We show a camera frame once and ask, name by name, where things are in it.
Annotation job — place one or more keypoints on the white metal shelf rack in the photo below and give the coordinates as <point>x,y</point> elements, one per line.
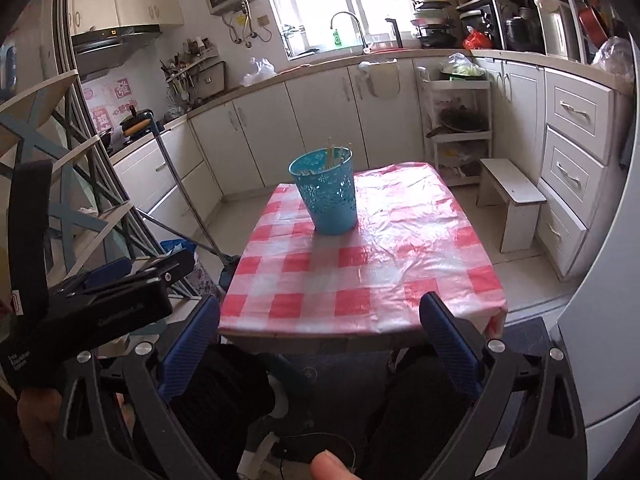
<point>519,26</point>

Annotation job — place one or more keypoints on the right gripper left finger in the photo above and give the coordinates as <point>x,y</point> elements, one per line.
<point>115,420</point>

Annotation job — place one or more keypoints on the person left hand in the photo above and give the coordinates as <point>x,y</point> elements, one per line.
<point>38,410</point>

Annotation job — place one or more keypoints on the black wok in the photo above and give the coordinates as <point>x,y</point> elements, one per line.
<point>136,124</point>

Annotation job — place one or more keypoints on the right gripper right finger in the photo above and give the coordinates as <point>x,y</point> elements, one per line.
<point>548,439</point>

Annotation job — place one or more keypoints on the red checkered plastic tablecloth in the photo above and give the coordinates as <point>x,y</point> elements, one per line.
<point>412,237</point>

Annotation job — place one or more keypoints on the white plastic bag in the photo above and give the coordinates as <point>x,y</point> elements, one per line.
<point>262,70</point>

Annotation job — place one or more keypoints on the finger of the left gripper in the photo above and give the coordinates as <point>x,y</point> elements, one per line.
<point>109,273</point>
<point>163,270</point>

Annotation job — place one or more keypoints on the wall utensil rack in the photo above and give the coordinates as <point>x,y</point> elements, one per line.
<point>196,74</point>

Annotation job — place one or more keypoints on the bamboo chopstick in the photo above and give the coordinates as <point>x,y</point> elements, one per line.
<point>330,155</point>

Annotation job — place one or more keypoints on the range hood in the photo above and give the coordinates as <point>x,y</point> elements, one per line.
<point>99,51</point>

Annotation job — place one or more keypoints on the red plastic bag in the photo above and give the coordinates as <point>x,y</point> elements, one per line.
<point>476,40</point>

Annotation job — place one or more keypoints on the chrome kitchen faucet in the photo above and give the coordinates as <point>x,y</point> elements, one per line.
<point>355,27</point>

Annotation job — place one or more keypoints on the blue white bag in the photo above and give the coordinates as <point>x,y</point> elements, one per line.
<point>199,278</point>

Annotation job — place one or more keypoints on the hanging trash bin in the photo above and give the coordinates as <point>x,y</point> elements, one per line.
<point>381,78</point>

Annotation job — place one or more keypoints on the person right hand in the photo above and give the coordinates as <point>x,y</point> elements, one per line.
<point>326,466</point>

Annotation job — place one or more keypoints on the white step stool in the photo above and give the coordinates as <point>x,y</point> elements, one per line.
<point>502,182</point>

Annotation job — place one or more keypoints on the teal perforated plastic bin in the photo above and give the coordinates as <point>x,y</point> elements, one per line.
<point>329,195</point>

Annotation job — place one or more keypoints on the white rolling kitchen cart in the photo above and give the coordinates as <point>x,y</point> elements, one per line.
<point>458,130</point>

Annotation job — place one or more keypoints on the blue dustpan with handle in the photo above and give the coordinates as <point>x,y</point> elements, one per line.
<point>193,197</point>

